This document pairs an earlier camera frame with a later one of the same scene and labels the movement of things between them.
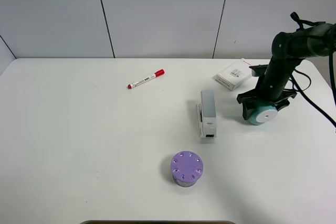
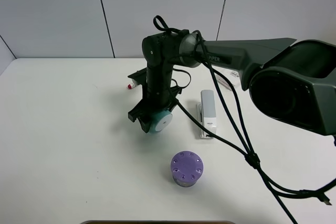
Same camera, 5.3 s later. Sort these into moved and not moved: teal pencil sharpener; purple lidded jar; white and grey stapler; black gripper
Moved: black gripper; teal pencil sharpener
Not moved: purple lidded jar; white and grey stapler
